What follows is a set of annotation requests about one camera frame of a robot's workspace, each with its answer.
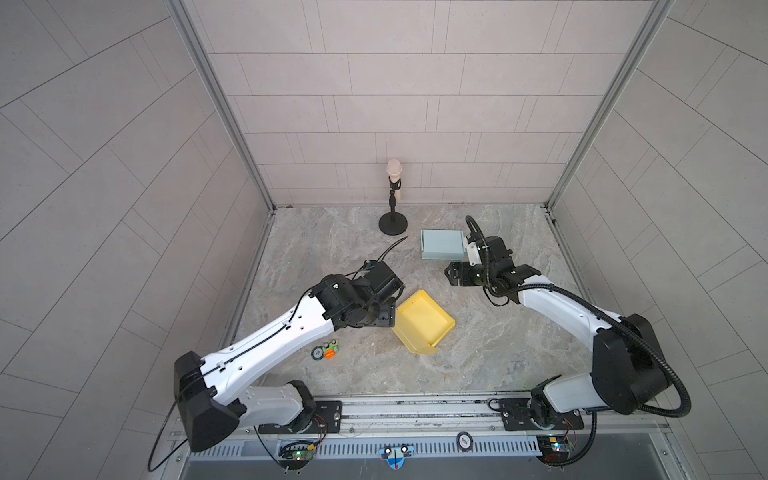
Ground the yellow paper box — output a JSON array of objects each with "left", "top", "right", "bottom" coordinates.
[{"left": 392, "top": 289, "right": 456, "bottom": 355}]

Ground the light blue paper box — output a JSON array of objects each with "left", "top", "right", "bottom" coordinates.
[{"left": 420, "top": 230, "right": 466, "bottom": 261}]

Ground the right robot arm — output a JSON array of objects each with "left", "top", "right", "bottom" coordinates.
[{"left": 445, "top": 234, "right": 681, "bottom": 424}]

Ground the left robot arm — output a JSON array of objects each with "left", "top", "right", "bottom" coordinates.
[{"left": 173, "top": 261, "right": 404, "bottom": 452}]

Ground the orange green small toy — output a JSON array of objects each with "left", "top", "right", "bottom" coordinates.
[{"left": 322, "top": 339, "right": 339, "bottom": 359}]

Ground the beige microphone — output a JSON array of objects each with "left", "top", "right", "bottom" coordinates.
[{"left": 386, "top": 159, "right": 403, "bottom": 202}]

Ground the blue sticker marker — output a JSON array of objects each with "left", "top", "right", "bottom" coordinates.
[{"left": 379, "top": 444, "right": 414, "bottom": 471}]

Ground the left circuit board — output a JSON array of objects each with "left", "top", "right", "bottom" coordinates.
[{"left": 279, "top": 441, "right": 317, "bottom": 462}]

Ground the circuit board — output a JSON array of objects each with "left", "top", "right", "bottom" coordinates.
[
  {"left": 536, "top": 436, "right": 573, "bottom": 464},
  {"left": 279, "top": 441, "right": 317, "bottom": 462}
]

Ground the round black badge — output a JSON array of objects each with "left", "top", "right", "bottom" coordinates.
[{"left": 456, "top": 431, "right": 474, "bottom": 452}]

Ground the right circuit board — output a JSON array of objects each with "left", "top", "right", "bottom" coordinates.
[{"left": 536, "top": 436, "right": 573, "bottom": 464}]

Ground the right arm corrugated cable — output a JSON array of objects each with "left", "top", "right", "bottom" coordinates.
[{"left": 464, "top": 214, "right": 693, "bottom": 419}]

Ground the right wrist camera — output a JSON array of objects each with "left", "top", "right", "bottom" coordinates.
[{"left": 465, "top": 240, "right": 482, "bottom": 266}]

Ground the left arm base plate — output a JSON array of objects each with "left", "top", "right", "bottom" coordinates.
[{"left": 258, "top": 401, "right": 343, "bottom": 435}]

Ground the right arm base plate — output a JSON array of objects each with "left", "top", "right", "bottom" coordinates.
[{"left": 488, "top": 398, "right": 585, "bottom": 431}]

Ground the aluminium mounting rail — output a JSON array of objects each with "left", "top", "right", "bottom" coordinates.
[{"left": 167, "top": 392, "right": 667, "bottom": 444}]

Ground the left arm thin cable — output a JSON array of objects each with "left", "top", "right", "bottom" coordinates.
[{"left": 146, "top": 235, "right": 410, "bottom": 475}]

